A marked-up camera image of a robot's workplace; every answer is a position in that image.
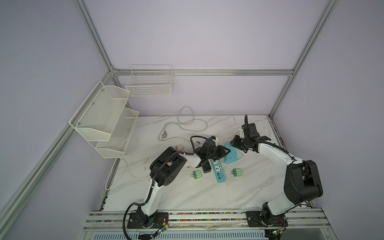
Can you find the white mesh shelf lower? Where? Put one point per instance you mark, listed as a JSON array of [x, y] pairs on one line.
[[116, 147]]

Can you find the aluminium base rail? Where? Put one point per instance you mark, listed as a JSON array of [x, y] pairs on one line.
[[299, 218]]

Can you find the white mesh shelf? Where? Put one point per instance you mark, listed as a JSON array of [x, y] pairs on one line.
[[116, 147], [96, 119]]

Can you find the teal triangular power strip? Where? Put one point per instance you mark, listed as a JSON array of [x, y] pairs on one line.
[[233, 155]]

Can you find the pink usb charger plug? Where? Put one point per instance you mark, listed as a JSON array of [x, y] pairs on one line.
[[179, 147]]

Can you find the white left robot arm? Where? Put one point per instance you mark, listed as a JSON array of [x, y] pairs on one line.
[[165, 169]]

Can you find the green usb charger plug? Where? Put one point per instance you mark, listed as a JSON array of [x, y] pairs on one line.
[[197, 174]]

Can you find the black power strip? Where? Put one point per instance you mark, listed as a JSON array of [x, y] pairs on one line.
[[206, 167]]

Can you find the white wire basket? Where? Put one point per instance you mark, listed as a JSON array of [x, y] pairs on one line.
[[151, 80]]

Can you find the light green charger plug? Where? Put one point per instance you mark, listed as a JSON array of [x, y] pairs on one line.
[[237, 172]]

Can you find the white mesh shelf upper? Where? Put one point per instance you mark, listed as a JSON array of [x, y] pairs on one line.
[[96, 119]]

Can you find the teal rectangular power strip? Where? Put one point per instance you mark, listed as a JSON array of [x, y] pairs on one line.
[[218, 171]]

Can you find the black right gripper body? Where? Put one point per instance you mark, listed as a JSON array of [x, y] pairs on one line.
[[240, 142]]

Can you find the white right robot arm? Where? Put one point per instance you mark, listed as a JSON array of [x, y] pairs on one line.
[[302, 179]]

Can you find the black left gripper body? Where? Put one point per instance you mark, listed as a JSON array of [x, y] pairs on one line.
[[217, 153]]

